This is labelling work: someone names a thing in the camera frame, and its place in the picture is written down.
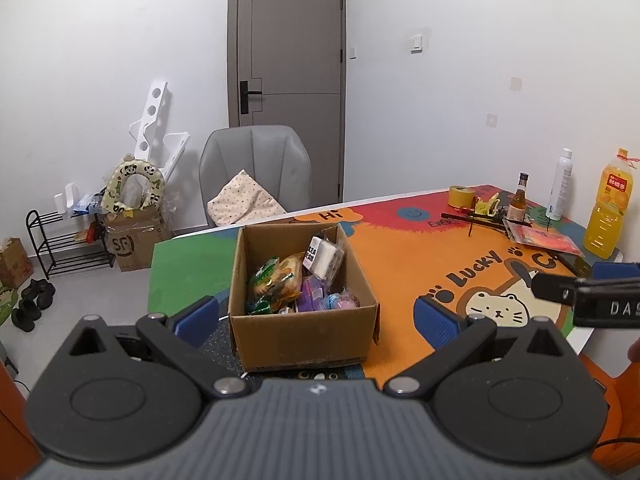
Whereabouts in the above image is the taped brown cardboard box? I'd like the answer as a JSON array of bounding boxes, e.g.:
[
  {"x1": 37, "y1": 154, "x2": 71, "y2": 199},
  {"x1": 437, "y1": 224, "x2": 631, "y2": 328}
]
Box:
[{"x1": 104, "y1": 207, "x2": 173, "y2": 273}]

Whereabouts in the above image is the red booklet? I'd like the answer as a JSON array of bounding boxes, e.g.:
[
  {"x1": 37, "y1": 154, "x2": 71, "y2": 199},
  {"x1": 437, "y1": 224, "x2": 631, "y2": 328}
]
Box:
[{"x1": 505, "y1": 220, "x2": 583, "y2": 256}]

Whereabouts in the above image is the clear brown biscuit packet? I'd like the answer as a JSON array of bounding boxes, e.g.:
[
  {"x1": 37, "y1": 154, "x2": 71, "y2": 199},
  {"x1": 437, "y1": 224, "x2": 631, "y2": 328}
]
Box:
[{"x1": 272, "y1": 254, "x2": 306, "y2": 306}]

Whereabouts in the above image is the orange chair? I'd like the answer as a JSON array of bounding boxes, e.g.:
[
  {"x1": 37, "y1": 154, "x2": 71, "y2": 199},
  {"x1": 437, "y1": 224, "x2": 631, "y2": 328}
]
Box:
[
  {"x1": 0, "y1": 355, "x2": 43, "y2": 476},
  {"x1": 580, "y1": 352, "x2": 640, "y2": 476}
]

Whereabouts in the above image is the orange juice bottle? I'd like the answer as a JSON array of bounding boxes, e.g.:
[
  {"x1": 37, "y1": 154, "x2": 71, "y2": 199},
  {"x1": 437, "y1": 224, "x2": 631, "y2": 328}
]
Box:
[{"x1": 583, "y1": 148, "x2": 632, "y2": 260}]

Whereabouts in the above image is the red shoe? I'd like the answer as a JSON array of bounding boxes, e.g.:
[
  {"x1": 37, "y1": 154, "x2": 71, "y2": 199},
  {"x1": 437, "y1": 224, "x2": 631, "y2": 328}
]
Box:
[{"x1": 75, "y1": 222, "x2": 106, "y2": 246}]

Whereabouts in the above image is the grey chair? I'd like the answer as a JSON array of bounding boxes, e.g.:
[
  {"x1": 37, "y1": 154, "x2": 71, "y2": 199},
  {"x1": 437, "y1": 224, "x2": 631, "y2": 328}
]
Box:
[{"x1": 199, "y1": 125, "x2": 312, "y2": 228}]

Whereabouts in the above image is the grey door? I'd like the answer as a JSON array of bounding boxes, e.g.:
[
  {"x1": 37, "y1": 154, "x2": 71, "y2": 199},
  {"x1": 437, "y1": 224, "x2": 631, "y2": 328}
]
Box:
[{"x1": 227, "y1": 0, "x2": 347, "y2": 211}]

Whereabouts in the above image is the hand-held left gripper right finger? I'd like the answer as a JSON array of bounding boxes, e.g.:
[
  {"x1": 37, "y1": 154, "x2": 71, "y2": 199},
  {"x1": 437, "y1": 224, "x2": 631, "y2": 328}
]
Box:
[{"x1": 382, "y1": 296, "x2": 581, "y2": 400}]

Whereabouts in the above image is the cream dotted cushion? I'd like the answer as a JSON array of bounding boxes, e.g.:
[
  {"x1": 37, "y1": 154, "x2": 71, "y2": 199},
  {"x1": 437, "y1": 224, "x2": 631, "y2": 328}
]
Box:
[{"x1": 207, "y1": 170, "x2": 288, "y2": 226}]

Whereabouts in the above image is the black door handle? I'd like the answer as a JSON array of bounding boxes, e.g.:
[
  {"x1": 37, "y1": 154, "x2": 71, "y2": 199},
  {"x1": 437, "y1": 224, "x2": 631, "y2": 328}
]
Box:
[{"x1": 239, "y1": 80, "x2": 263, "y2": 115}]

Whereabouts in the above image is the tall green cracker packet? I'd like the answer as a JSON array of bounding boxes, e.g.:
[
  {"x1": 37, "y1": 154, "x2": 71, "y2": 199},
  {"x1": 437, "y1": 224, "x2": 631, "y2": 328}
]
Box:
[{"x1": 245, "y1": 256, "x2": 283, "y2": 313}]

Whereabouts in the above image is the white spray bottle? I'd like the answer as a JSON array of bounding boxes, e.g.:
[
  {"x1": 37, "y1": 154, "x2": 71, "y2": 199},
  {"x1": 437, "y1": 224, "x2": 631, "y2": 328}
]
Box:
[{"x1": 545, "y1": 148, "x2": 574, "y2": 221}]

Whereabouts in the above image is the yellow toy on tray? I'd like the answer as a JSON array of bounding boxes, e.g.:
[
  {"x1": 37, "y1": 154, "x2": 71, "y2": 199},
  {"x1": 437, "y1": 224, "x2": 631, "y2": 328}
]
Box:
[{"x1": 472, "y1": 192, "x2": 501, "y2": 216}]

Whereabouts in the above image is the black shoe rack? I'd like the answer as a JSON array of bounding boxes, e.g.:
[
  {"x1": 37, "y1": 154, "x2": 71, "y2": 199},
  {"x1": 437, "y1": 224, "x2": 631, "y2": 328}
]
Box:
[{"x1": 26, "y1": 209, "x2": 116, "y2": 281}]

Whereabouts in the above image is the small brown cardboard box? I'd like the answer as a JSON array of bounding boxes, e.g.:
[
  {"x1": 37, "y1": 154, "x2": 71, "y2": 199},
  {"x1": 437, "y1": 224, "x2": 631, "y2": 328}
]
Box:
[{"x1": 0, "y1": 237, "x2": 35, "y2": 288}]

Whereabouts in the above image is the colourful printed table mat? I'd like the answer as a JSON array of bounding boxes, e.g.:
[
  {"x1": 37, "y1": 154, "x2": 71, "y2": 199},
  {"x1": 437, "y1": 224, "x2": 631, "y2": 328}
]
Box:
[{"x1": 147, "y1": 184, "x2": 601, "y2": 378}]

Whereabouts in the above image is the brown glass bottle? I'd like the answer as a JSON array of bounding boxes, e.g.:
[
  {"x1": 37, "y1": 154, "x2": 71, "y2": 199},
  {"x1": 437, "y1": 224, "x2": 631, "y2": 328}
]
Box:
[{"x1": 507, "y1": 172, "x2": 530, "y2": 222}]

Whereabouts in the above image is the white plastic bracket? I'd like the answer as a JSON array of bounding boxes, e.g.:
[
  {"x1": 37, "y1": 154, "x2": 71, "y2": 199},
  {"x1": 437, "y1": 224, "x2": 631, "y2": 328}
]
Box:
[{"x1": 54, "y1": 182, "x2": 83, "y2": 216}]

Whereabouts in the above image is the panda print swim ring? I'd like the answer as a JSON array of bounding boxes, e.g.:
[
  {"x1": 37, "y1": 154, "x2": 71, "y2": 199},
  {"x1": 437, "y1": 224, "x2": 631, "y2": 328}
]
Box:
[{"x1": 101, "y1": 156, "x2": 167, "y2": 216}]

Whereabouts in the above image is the long purple snack packet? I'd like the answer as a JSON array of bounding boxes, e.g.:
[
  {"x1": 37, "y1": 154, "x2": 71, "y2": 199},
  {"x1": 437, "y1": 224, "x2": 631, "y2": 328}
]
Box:
[{"x1": 295, "y1": 275, "x2": 332, "y2": 313}]

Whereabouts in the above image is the white cake packet black label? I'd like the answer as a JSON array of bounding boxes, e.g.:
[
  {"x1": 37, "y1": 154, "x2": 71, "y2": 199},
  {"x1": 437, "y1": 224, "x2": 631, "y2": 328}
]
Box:
[{"x1": 302, "y1": 234, "x2": 346, "y2": 281}]

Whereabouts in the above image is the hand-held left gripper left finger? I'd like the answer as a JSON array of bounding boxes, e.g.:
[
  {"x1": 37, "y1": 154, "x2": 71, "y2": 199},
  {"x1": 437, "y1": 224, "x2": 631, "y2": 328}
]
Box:
[{"x1": 67, "y1": 296, "x2": 252, "y2": 400}]

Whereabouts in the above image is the black clothes hanger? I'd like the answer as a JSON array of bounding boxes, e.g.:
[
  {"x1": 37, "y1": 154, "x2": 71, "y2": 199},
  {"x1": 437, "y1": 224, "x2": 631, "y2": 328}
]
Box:
[{"x1": 442, "y1": 210, "x2": 531, "y2": 238}]

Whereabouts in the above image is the black phone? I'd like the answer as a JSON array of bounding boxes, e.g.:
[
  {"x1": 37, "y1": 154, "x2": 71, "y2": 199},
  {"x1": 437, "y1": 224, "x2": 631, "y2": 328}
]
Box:
[{"x1": 555, "y1": 251, "x2": 593, "y2": 277}]

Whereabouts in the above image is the yellow tape roll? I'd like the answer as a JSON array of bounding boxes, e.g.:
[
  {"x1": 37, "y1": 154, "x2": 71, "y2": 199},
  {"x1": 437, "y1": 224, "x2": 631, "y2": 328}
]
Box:
[{"x1": 447, "y1": 185, "x2": 476, "y2": 209}]

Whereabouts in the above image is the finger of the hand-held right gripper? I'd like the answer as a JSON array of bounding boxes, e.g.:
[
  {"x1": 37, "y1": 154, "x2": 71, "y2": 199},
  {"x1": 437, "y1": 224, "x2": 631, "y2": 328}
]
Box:
[
  {"x1": 591, "y1": 261, "x2": 640, "y2": 281},
  {"x1": 531, "y1": 271, "x2": 640, "y2": 303}
]

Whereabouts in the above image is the green floor mat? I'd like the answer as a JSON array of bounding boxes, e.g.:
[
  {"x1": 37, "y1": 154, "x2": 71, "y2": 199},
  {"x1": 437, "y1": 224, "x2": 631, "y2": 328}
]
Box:
[{"x1": 0, "y1": 285, "x2": 21, "y2": 326}]

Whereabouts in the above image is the white plastic rack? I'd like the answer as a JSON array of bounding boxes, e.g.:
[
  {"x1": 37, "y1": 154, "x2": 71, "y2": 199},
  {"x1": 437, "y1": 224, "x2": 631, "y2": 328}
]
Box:
[{"x1": 127, "y1": 80, "x2": 191, "y2": 183}]

